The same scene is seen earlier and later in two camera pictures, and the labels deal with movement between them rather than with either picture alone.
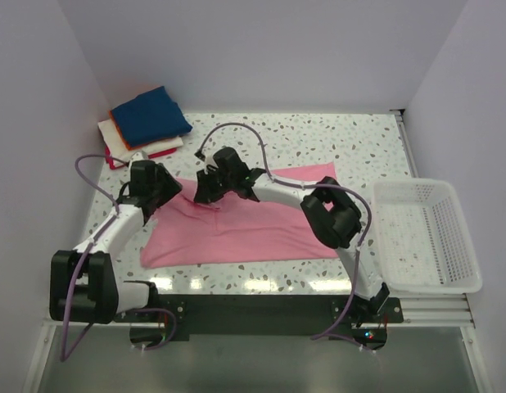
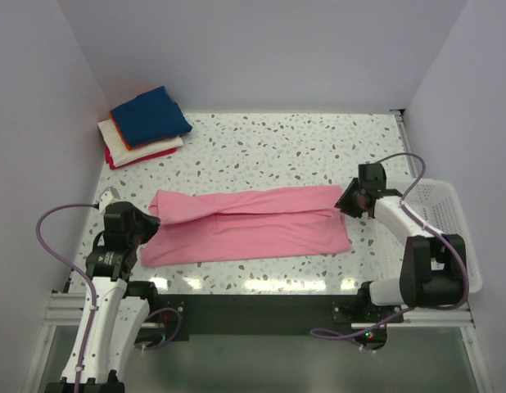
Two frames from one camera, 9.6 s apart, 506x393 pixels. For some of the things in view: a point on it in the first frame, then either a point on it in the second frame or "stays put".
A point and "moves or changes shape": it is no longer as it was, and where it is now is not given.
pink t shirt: [187, 232] moves or changes shape
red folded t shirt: [114, 165] stays put
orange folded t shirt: [128, 146] stays put
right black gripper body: [214, 183] to [349, 201]
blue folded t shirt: [150, 117] stays put
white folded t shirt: [119, 152] stays put
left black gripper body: [165, 187] to [144, 229]
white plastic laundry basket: [424, 241] stays put
